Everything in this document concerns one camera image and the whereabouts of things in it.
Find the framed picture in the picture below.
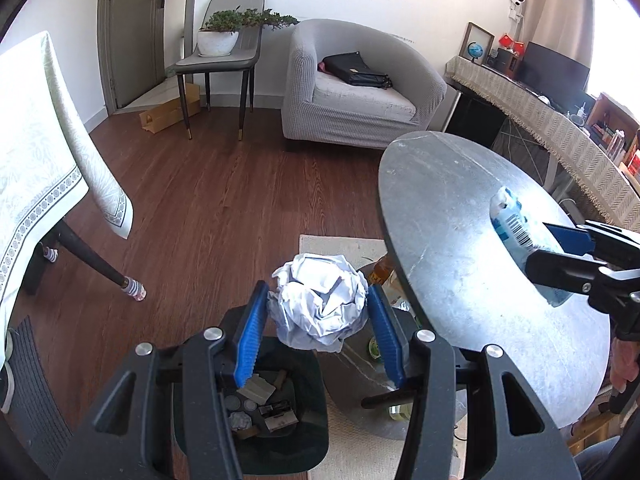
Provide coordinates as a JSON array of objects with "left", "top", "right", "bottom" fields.
[{"left": 459, "top": 22, "right": 495, "bottom": 65}]

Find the round grey marble table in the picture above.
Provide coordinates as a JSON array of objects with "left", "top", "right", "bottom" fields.
[{"left": 378, "top": 131, "right": 610, "bottom": 427}]

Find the cardboard box on floor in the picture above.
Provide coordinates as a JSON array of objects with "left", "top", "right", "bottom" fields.
[{"left": 139, "top": 82, "right": 201, "bottom": 133}]

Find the grey dining chair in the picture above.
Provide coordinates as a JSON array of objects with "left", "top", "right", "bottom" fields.
[{"left": 171, "top": 0, "right": 266, "bottom": 141}]

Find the wooden shelf with items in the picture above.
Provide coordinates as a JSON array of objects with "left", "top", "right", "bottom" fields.
[{"left": 586, "top": 93, "right": 639, "bottom": 177}]

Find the dark green trash bin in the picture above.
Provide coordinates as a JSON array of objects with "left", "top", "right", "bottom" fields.
[{"left": 171, "top": 335, "right": 330, "bottom": 477}]

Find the small blue globe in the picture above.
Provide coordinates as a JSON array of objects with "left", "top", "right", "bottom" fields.
[{"left": 465, "top": 41, "right": 485, "bottom": 63}]

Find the blue white snack bag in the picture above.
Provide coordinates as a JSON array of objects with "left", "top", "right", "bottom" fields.
[{"left": 488, "top": 185, "right": 574, "bottom": 309}]

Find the white patterned tablecloth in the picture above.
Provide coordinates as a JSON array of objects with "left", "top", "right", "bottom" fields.
[{"left": 0, "top": 29, "right": 136, "bottom": 376}]

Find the black computer monitor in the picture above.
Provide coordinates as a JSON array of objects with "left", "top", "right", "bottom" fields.
[{"left": 515, "top": 41, "right": 591, "bottom": 112}]

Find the white paper ball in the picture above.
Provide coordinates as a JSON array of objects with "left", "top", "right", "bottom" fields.
[{"left": 268, "top": 254, "right": 369, "bottom": 353}]

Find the beige fringed desk cloth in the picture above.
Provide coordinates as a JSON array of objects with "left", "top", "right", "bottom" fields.
[{"left": 445, "top": 55, "right": 640, "bottom": 232}]

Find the grey door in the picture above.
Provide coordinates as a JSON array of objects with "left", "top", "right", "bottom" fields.
[{"left": 96, "top": 0, "right": 186, "bottom": 115}]

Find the black table leg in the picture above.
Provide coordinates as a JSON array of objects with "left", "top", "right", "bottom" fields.
[{"left": 53, "top": 220, "right": 146, "bottom": 301}]

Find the white security camera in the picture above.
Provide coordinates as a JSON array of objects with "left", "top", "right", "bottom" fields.
[{"left": 509, "top": 0, "right": 526, "bottom": 23}]

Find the grey fabric armchair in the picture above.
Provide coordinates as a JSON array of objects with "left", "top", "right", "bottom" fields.
[{"left": 281, "top": 18, "right": 447, "bottom": 148}]

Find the grey floor mat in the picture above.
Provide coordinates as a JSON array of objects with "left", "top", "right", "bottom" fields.
[{"left": 9, "top": 316, "right": 73, "bottom": 479}]

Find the black leather bag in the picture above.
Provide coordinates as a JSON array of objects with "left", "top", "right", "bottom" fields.
[{"left": 319, "top": 51, "right": 393, "bottom": 90}]

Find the potted green bonsai plant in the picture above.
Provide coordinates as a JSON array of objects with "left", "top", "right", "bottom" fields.
[{"left": 196, "top": 8, "right": 299, "bottom": 56}]

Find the amber glass bottle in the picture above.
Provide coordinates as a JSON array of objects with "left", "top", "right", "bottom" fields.
[{"left": 368, "top": 255, "right": 395, "bottom": 285}]

